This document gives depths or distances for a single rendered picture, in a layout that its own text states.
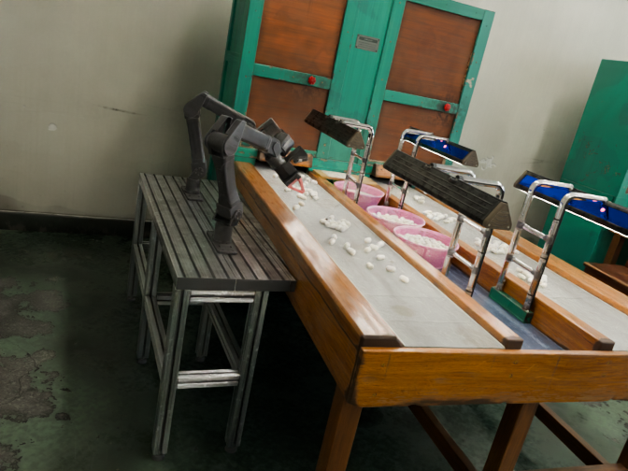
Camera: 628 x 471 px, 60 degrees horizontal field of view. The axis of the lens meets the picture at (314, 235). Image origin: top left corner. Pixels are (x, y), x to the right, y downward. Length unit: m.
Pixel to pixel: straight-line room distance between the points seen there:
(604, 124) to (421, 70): 1.95
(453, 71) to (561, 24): 1.84
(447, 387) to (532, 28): 3.73
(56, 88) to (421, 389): 2.82
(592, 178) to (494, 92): 1.01
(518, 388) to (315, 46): 2.01
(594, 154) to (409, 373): 3.60
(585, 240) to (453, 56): 2.05
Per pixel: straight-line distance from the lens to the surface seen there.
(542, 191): 2.13
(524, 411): 1.77
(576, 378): 1.74
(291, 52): 2.95
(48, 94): 3.63
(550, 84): 5.06
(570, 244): 4.82
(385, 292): 1.65
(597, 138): 4.79
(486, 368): 1.51
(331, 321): 1.48
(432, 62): 3.26
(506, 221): 1.44
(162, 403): 1.88
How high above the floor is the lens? 1.35
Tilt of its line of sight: 17 degrees down
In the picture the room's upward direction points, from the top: 12 degrees clockwise
